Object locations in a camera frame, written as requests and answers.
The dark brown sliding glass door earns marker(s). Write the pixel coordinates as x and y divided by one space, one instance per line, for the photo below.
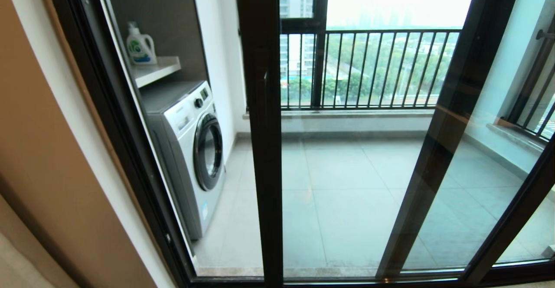
266 171

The white front-load washing machine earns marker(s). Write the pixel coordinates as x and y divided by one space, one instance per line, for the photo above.
186 149

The black metal balcony railing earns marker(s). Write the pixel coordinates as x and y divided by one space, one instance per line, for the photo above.
531 127
390 31

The white laundry detergent bottle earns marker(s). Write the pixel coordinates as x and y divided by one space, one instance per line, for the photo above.
140 46

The dark brown fixed glass door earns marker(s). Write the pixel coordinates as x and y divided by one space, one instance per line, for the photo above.
433 184

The grey stone window sill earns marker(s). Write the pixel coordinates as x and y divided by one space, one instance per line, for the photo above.
511 136

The black window frame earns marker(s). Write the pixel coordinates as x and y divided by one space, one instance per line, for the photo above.
320 62

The white wall shelf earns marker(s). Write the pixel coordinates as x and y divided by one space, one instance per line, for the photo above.
157 69

